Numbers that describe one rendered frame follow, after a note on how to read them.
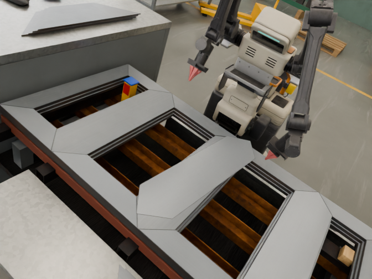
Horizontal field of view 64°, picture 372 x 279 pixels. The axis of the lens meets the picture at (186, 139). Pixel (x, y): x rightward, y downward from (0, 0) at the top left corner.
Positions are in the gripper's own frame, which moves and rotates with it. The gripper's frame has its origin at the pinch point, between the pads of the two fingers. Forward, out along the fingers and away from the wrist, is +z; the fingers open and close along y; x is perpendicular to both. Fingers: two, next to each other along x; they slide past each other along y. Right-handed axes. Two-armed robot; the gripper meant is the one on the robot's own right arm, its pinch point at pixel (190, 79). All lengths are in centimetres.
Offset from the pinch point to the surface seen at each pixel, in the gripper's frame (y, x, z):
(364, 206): 148, 167, 29
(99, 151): -1, -46, 40
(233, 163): 42.5, -12.4, 21.1
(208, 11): -180, 391, -91
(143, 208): 29, -56, 42
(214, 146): 30.9, -10.4, 20.2
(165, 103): -4.1, -3.7, 17.0
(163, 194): 30, -47, 38
